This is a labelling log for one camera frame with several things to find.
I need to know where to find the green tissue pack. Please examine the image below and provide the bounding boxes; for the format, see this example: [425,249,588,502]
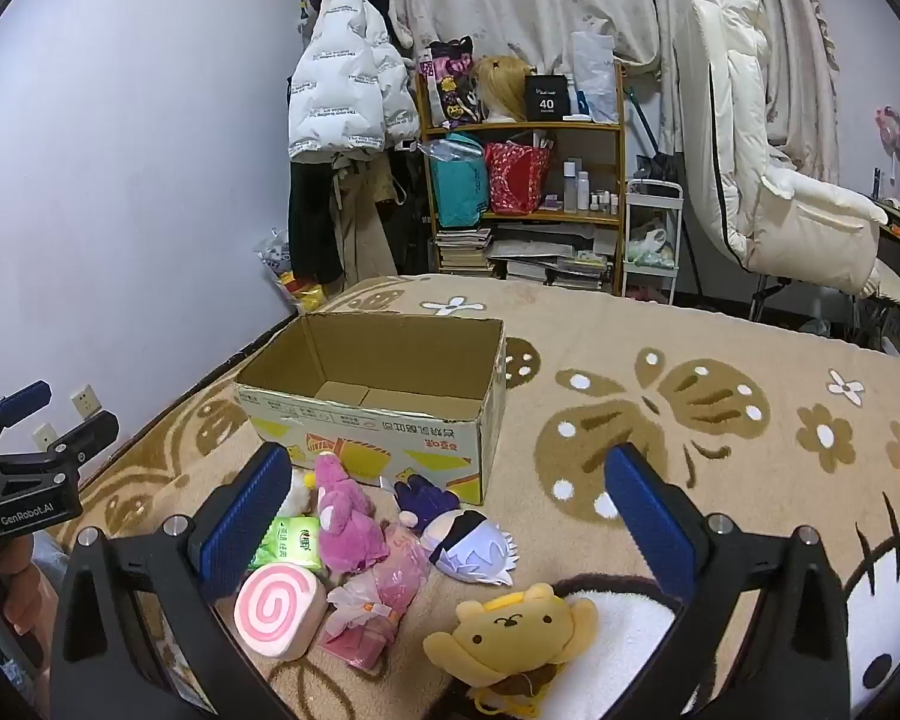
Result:
[249,514,323,571]

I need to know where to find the pink plastic-wrapped package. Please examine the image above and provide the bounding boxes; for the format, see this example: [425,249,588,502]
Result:
[319,525,432,672]

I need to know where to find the group of cosmetic bottles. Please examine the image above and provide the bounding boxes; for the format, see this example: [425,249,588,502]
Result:
[562,157,620,215]

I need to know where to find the teal bag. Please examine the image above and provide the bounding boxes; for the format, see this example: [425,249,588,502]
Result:
[427,133,490,230]

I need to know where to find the pale green plastic bag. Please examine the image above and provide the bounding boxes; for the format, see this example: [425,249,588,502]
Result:
[628,229,680,271]

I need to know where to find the person's left hand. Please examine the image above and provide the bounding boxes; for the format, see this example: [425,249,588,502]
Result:
[0,532,62,620]

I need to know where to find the black box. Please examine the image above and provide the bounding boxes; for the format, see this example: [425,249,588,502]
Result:
[523,75,572,121]

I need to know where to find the pile of papers and books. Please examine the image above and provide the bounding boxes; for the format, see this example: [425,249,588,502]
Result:
[491,236,616,290]

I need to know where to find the purple printed bag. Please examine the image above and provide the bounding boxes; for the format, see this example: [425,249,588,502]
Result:
[420,37,488,128]

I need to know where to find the stack of books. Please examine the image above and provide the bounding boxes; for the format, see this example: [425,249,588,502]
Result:
[435,229,494,275]

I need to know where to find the pink swirl roll cushion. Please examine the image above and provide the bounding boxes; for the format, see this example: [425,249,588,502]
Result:
[234,561,328,662]

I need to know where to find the pink desk fan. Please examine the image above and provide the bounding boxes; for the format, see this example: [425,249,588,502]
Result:
[874,106,900,196]

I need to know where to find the silver-haired plush doll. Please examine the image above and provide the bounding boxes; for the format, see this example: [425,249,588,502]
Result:
[420,510,518,587]

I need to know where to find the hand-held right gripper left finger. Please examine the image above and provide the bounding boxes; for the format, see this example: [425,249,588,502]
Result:
[49,442,301,720]

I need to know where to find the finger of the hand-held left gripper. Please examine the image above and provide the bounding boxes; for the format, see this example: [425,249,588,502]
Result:
[0,381,53,460]
[43,410,120,464]

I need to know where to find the blonde wig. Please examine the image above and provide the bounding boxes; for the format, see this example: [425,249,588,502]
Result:
[472,55,533,123]

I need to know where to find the black hanging trousers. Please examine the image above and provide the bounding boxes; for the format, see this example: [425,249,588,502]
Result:
[289,157,346,293]

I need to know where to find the broom with dark handle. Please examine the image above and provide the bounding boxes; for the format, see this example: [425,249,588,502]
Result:
[626,86,676,181]

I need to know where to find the white padded chair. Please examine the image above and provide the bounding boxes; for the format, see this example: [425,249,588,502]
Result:
[675,0,900,308]

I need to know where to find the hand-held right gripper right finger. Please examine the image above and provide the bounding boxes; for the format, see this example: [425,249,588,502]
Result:
[602,442,852,720]

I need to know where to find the white plastic bag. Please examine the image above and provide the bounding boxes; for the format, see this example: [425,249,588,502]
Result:
[572,31,620,125]

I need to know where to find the yellow and white bags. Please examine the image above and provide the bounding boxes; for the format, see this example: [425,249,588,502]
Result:
[255,229,323,316]

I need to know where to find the wooden shelf unit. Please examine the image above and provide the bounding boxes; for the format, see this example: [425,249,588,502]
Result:
[416,64,627,297]

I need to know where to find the red patterned bag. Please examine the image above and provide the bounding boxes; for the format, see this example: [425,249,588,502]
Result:
[484,141,554,215]

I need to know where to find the beige hanging coat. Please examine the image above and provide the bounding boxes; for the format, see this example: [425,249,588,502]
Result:
[330,154,421,278]

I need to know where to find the pink plush bear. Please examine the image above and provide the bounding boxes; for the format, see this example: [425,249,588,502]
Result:
[281,454,391,578]

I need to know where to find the yellow plush bear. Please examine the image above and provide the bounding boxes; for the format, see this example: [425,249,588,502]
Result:
[422,583,599,717]

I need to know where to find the white puffer jacket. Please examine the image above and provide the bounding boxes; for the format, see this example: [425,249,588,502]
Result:
[287,0,421,162]

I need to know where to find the printed cardboard box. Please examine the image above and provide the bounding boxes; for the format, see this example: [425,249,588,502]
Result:
[234,313,508,507]

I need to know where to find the dark purple plush toy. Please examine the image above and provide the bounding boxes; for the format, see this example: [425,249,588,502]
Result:
[394,469,462,530]

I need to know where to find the white trolley cart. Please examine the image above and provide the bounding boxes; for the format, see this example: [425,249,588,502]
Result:
[622,180,683,305]

